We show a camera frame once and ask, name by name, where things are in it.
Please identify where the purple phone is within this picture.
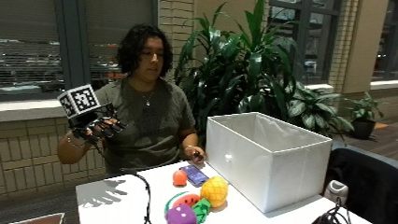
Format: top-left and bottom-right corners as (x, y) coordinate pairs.
(178, 164), (210, 188)

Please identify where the orange round toy fruit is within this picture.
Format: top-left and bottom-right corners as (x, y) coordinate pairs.
(172, 169), (189, 188)

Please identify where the the person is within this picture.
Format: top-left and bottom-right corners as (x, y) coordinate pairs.
(56, 22), (206, 175)

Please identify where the white cube with black markers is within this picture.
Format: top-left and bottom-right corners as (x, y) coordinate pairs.
(56, 83), (103, 119)

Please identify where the yellow pineapple soft toy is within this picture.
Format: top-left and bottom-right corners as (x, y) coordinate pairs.
(198, 175), (230, 209)

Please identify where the watermelon slice soft toy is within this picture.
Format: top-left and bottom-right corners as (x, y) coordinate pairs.
(162, 191), (201, 217)

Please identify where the white fabric storage box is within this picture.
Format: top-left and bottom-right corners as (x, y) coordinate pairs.
(205, 111), (333, 215)

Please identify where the green soft toy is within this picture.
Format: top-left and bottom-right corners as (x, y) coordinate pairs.
(190, 197), (213, 224)

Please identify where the purple soft toy with dots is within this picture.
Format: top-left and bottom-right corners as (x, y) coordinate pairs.
(164, 203), (200, 224)

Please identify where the tall green leafy plant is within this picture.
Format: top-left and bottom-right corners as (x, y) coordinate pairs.
(173, 0), (301, 147)

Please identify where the low variegated leafy plant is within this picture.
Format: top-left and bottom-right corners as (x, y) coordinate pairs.
(285, 79), (356, 138)

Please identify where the flat brown board with pale edge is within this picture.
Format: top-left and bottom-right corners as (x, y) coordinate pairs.
(7, 212), (67, 224)

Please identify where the white and grey device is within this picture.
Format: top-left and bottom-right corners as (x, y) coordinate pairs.
(324, 179), (350, 207)

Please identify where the black chair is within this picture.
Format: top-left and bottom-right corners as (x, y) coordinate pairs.
(322, 142), (398, 224)

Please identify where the small plant in black pot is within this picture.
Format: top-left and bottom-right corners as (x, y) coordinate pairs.
(345, 91), (386, 141)

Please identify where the thin necklace with pendant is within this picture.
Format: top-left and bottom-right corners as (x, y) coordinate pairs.
(128, 81), (161, 107)

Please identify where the black cable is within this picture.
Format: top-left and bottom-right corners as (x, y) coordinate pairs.
(119, 168), (153, 224)

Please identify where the window with dark frame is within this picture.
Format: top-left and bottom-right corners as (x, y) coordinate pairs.
(0, 0), (160, 102)
(266, 0), (344, 87)

